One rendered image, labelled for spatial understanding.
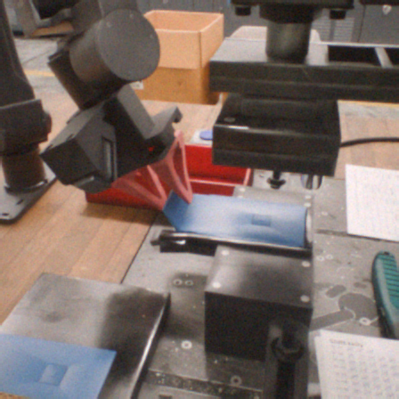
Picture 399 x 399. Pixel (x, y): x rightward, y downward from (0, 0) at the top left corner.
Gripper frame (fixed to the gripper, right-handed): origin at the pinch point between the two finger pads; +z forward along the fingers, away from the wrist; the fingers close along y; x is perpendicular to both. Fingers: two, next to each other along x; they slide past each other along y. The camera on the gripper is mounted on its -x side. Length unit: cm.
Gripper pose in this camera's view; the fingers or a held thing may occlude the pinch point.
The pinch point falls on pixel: (175, 199)
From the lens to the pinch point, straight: 52.1
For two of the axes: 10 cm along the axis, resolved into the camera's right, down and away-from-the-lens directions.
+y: 8.4, -2.9, -4.5
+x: 2.2, -5.9, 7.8
